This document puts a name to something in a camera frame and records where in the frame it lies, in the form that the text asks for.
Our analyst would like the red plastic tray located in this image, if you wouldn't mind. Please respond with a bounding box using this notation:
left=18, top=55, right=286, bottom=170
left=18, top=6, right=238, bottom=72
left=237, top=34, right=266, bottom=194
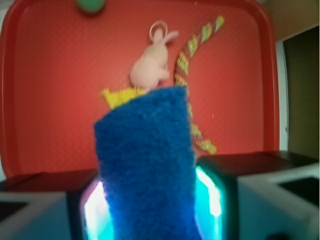
left=0, top=0, right=279, bottom=177

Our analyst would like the blue sponge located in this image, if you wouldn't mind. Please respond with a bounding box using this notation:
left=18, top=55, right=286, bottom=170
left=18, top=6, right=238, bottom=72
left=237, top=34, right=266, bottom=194
left=94, top=86, right=201, bottom=240

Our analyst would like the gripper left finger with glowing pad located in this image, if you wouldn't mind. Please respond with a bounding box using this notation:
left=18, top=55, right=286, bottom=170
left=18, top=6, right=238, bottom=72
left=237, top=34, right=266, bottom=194
left=0, top=169, right=113, bottom=240

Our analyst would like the yellow microfiber cloth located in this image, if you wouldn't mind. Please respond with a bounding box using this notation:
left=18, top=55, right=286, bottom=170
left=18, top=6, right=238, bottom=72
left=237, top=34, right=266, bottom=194
left=100, top=87, right=147, bottom=110

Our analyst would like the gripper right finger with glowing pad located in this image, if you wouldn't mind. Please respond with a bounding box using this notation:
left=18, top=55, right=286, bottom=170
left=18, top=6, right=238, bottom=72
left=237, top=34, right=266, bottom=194
left=195, top=150, right=320, bottom=240

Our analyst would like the green knitted ball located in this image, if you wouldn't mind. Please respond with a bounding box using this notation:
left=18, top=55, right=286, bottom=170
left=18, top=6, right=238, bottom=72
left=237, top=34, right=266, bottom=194
left=75, top=0, right=106, bottom=14

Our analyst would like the multicolour twisted rope toy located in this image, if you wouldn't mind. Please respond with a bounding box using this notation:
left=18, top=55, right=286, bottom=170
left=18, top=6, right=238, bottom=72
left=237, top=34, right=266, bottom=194
left=174, top=15, right=225, bottom=155

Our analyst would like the pink plush bunny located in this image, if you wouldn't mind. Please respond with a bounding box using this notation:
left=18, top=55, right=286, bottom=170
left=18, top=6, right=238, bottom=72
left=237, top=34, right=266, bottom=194
left=129, top=20, right=179, bottom=91

